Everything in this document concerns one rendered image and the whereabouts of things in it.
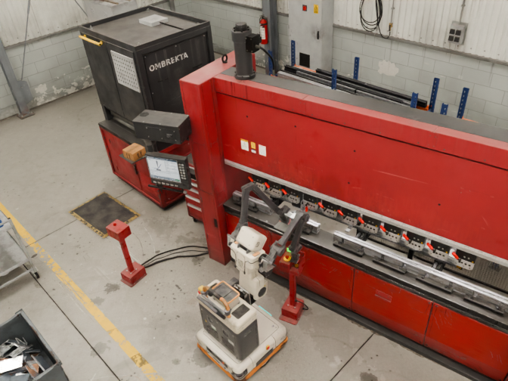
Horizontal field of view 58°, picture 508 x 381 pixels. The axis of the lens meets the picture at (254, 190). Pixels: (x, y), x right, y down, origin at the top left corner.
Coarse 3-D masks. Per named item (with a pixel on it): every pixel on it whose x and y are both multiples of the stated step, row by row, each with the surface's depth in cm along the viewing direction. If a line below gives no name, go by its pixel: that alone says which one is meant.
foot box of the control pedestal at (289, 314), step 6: (288, 300) 484; (300, 300) 483; (288, 306) 478; (300, 306) 477; (282, 312) 481; (288, 312) 476; (294, 312) 472; (300, 312) 481; (282, 318) 480; (288, 318) 479; (294, 318) 477; (294, 324) 473
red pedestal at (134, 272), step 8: (112, 224) 497; (120, 224) 496; (112, 232) 490; (120, 232) 486; (128, 232) 495; (120, 240) 490; (128, 256) 518; (128, 264) 524; (136, 264) 542; (120, 272) 532; (128, 272) 531; (136, 272) 531; (144, 272) 541; (120, 280) 538; (128, 280) 532; (136, 280) 534
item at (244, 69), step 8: (240, 24) 387; (232, 32) 389; (240, 32) 387; (248, 32) 387; (232, 40) 395; (240, 40) 389; (248, 40) 388; (256, 40) 390; (240, 48) 395; (248, 48) 393; (256, 48) 394; (240, 56) 399; (248, 56) 400; (240, 64) 404; (248, 64) 404; (272, 64) 409; (240, 72) 408; (248, 72) 408; (272, 72) 413
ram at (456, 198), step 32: (224, 96) 427; (224, 128) 450; (256, 128) 424; (288, 128) 400; (320, 128) 379; (352, 128) 362; (256, 160) 447; (288, 160) 421; (320, 160) 398; (352, 160) 377; (384, 160) 358; (416, 160) 342; (448, 160) 326; (320, 192) 418; (352, 192) 395; (384, 192) 375; (416, 192) 356; (448, 192) 339; (480, 192) 324; (416, 224) 372; (448, 224) 354; (480, 224) 337; (480, 256) 352
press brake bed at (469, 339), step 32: (256, 224) 483; (320, 256) 449; (288, 288) 511; (320, 288) 477; (352, 288) 445; (384, 288) 418; (352, 320) 472; (384, 320) 444; (416, 320) 415; (448, 320) 391; (480, 320) 371; (416, 352) 439; (448, 352) 416; (480, 352) 389
